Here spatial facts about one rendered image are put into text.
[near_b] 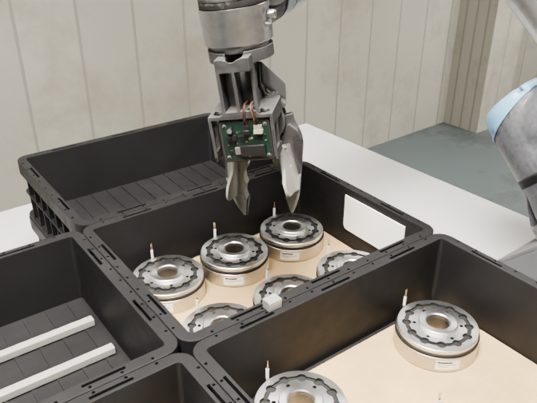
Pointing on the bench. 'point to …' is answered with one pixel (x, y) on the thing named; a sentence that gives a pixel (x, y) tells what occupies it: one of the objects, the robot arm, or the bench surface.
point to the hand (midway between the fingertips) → (268, 201)
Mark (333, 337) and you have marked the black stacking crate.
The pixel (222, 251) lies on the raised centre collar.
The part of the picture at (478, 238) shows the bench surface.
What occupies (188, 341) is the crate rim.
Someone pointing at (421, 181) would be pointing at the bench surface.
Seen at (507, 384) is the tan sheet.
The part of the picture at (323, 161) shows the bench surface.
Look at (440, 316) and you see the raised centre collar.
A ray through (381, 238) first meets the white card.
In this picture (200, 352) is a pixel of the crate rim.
